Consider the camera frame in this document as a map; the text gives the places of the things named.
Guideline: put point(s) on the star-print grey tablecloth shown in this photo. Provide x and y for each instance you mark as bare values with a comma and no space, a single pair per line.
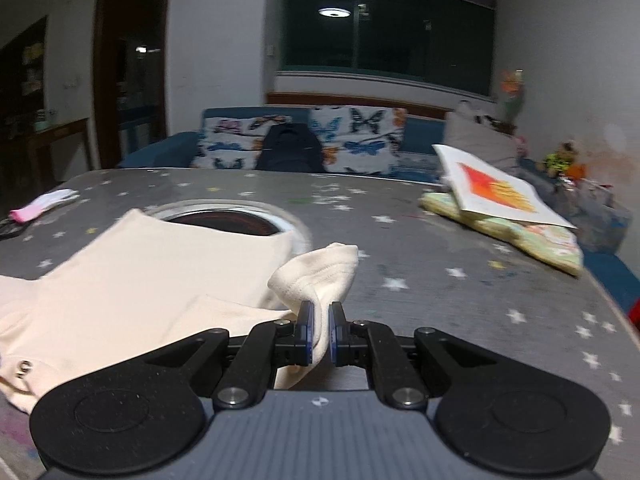
450,280

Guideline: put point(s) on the small plush toy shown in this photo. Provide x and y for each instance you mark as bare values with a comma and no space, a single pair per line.
561,159

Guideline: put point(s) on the cream shirt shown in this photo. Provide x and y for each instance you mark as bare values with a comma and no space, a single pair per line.
150,280

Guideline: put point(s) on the wooden side table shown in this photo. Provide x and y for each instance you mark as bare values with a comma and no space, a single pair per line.
55,147

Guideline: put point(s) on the white book with orange cover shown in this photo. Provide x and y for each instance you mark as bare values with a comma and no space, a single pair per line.
500,190

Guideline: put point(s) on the grey pillow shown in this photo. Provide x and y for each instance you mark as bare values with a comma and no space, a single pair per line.
480,137

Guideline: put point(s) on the clear plastic storage box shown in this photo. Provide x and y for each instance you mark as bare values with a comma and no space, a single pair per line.
595,210

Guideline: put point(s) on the pink and white sock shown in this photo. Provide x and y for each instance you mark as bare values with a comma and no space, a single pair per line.
45,205

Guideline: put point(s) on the black backpack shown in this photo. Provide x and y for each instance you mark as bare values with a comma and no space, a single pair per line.
290,147

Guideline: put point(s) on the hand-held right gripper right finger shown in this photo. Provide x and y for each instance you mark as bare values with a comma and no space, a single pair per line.
334,332

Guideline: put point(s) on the dark window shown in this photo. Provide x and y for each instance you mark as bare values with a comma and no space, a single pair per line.
390,35

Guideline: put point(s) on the orange artificial flowers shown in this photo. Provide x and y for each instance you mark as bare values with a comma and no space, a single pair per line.
513,95

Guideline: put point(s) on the blue sofa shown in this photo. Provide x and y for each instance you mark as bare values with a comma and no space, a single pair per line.
420,145

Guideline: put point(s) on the butterfly-print cushion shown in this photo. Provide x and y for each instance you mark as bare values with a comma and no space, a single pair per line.
235,142
360,140

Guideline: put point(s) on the dark wooden shelf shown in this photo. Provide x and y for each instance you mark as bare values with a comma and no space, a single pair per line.
22,85

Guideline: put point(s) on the folded pale green printed cloth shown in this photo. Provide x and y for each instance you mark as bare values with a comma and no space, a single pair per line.
530,240

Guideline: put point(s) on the wooden door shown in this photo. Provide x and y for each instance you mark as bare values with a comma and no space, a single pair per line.
131,65

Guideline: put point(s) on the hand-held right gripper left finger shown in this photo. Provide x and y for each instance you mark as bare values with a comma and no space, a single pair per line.
306,332

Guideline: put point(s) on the round table hotpot recess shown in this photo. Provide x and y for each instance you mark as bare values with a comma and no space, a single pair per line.
225,217

